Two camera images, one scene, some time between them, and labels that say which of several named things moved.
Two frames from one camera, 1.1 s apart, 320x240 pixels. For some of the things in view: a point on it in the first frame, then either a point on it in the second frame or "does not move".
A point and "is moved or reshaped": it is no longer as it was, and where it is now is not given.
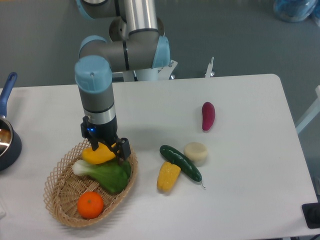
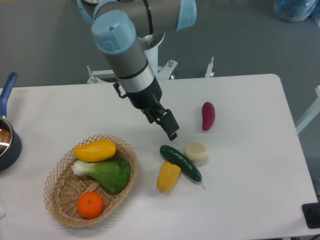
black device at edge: [311, 213] does not move
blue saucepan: [10, 142] does not move
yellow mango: [103, 154] is moved or reshaped
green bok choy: [112, 175] does not move
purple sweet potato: [208, 115] does not move
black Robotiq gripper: [106, 133] → [148, 100]
